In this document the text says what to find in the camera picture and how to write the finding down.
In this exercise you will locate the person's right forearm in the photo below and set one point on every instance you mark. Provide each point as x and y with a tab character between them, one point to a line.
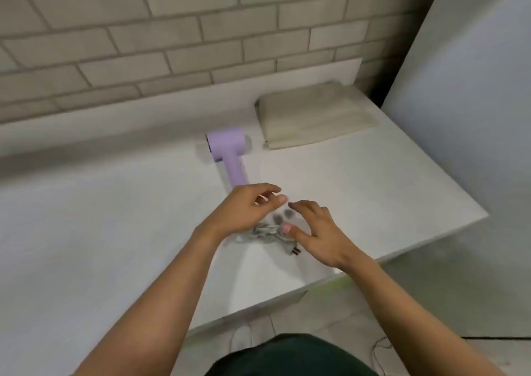
406	313

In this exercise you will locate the person's left hand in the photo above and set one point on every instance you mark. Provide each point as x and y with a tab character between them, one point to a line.
236	214

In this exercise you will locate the person's left forearm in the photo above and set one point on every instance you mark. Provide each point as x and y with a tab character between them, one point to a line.
157	301

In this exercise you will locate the folded beige towel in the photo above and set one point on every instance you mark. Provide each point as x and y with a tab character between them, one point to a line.
315	114

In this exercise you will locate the person's right hand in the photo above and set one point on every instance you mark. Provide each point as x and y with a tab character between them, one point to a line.
327	243

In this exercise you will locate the person's left thumb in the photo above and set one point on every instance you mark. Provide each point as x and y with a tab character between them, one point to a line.
274	202

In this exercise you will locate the dark green clothing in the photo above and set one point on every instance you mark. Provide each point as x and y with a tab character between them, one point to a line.
294	357

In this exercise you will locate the white panel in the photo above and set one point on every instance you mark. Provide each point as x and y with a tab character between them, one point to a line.
464	139

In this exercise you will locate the purple hair dryer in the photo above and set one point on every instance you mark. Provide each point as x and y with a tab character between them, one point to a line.
230	151

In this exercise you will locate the person's right thumb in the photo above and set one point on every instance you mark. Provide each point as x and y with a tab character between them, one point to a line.
295	231

